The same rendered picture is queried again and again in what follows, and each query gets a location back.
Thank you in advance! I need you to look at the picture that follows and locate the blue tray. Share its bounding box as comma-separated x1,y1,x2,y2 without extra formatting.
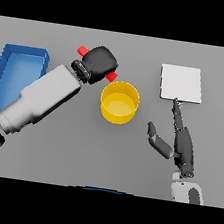
0,42,52,121

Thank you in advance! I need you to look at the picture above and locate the pale square measuring scale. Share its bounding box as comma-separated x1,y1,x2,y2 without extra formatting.
156,63,207,105

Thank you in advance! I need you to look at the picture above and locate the red beaker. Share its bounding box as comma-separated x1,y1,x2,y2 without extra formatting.
72,44,122,84

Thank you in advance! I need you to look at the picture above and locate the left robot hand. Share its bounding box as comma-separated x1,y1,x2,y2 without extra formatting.
68,41,122,89

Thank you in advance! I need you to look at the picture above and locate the yellow bowl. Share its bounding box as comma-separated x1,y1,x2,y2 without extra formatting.
97,77,143,128

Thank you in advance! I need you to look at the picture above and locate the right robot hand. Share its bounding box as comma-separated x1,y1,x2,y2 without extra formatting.
140,93,205,180

